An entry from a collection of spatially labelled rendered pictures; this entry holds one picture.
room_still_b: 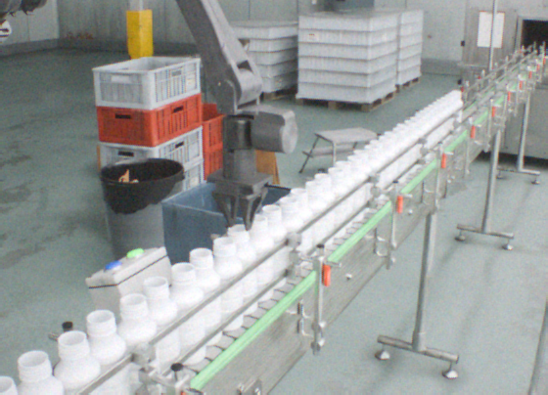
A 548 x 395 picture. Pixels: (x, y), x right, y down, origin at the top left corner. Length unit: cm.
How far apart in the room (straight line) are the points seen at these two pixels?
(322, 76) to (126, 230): 516
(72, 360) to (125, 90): 292
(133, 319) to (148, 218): 231
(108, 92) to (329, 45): 461
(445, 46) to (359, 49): 398
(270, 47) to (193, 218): 668
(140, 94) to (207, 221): 187
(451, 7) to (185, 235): 994
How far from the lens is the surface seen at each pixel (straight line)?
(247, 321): 115
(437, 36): 1158
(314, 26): 797
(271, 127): 100
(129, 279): 109
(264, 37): 842
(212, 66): 102
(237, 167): 105
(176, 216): 188
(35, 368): 79
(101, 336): 86
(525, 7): 572
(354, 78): 784
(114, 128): 375
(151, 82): 355
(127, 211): 318
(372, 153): 166
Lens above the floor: 159
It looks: 19 degrees down
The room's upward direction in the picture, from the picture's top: straight up
